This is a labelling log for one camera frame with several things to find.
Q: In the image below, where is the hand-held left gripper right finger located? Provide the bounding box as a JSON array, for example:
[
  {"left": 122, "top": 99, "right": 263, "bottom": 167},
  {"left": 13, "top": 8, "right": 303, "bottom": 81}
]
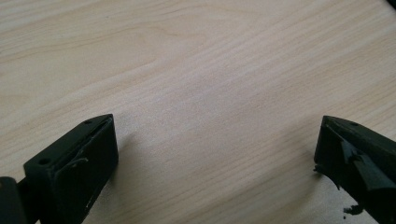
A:
[{"left": 313, "top": 115, "right": 396, "bottom": 224}]

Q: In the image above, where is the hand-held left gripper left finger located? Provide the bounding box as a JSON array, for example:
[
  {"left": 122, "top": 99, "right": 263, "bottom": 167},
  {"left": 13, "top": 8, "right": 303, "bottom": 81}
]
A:
[{"left": 23, "top": 113, "right": 120, "bottom": 224}]

